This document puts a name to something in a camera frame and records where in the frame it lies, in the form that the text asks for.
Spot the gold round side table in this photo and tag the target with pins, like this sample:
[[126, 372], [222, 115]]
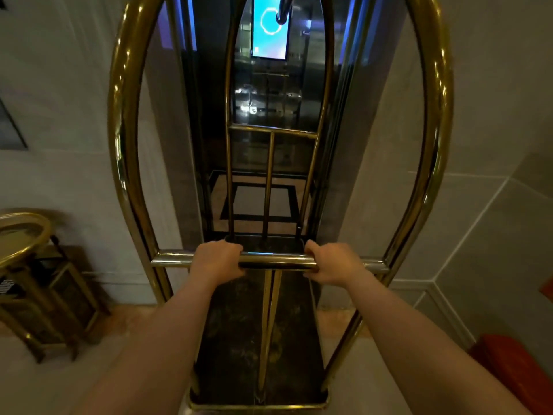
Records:
[[30, 272]]

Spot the brass luggage cart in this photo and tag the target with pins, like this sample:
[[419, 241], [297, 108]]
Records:
[[268, 332]]

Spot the person's right hand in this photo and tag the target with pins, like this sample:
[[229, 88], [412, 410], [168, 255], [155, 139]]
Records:
[[335, 264]]

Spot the person's right forearm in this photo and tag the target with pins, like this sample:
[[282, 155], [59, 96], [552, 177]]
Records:
[[414, 354]]

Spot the person's left hand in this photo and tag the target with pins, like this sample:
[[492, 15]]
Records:
[[214, 261]]

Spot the blue wall display screen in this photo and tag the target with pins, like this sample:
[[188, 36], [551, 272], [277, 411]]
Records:
[[270, 25]]

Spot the person's left fingers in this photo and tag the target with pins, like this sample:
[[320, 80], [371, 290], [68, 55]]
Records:
[[235, 260]]

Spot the person's left forearm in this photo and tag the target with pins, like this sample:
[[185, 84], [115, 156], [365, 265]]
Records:
[[155, 354]]

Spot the person's right fingers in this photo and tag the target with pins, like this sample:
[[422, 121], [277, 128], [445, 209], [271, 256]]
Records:
[[312, 259]]

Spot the red upholstered seat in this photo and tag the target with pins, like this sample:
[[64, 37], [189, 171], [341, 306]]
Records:
[[514, 367]]

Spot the dark framed wall panel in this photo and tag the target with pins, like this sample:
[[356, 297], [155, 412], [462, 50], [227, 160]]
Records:
[[9, 129]]

